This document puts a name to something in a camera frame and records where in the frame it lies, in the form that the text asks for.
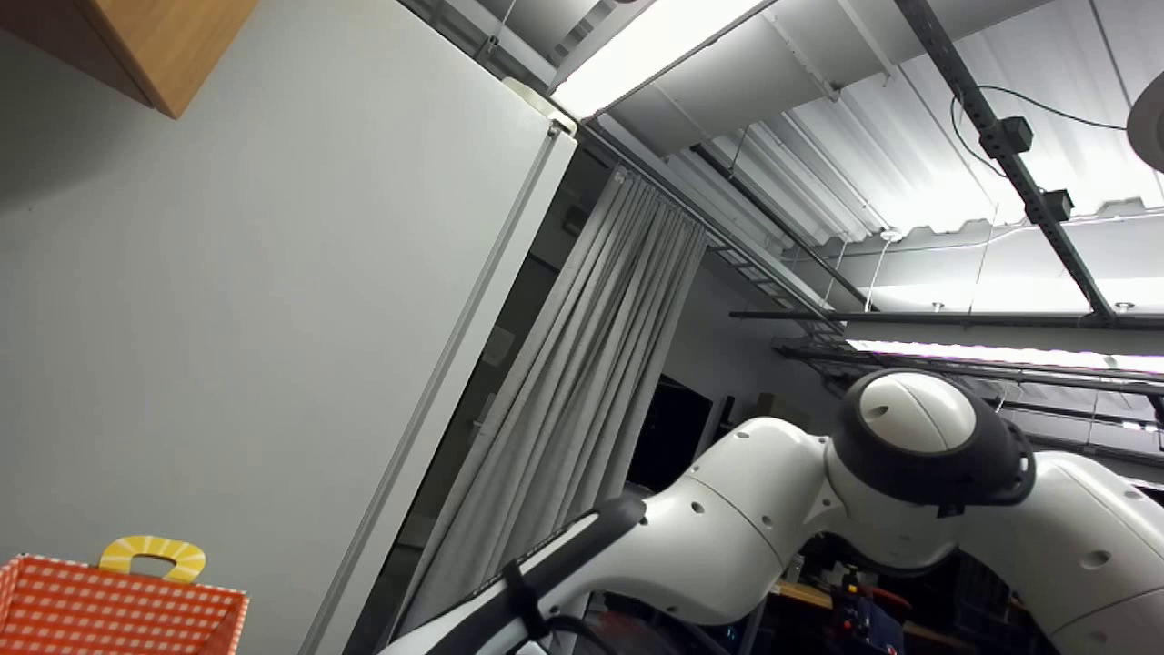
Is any white door frame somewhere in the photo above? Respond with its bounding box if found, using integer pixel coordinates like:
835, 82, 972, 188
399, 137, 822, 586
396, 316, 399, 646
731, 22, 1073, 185
294, 86, 583, 655

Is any black ceiling pipe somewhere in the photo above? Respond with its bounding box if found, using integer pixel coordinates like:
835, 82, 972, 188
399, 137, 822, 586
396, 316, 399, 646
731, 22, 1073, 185
890, 0, 1121, 321

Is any yellow toy handle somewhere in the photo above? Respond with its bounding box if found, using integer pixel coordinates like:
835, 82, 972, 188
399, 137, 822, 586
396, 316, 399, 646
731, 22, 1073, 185
97, 530, 212, 589

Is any black monitor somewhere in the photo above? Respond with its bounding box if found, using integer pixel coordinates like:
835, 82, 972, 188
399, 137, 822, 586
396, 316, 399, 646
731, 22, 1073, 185
627, 375, 719, 495

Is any grey pleated curtain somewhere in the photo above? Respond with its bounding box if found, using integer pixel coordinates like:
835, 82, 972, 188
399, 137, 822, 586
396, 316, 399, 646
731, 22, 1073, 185
396, 159, 712, 634

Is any fluorescent ceiling light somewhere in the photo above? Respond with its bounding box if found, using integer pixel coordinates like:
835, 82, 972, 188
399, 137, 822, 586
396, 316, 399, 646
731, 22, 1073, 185
549, 0, 779, 125

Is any long ceiling light strip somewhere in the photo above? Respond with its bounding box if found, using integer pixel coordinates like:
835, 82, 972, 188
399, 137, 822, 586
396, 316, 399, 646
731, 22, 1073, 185
841, 333, 1164, 379

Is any red checkered box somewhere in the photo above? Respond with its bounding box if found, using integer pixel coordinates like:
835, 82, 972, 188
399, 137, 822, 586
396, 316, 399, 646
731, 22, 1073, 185
0, 553, 252, 655

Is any round grey lamp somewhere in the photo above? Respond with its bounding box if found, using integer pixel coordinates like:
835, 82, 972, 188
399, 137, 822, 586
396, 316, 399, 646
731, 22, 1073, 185
1124, 70, 1164, 174

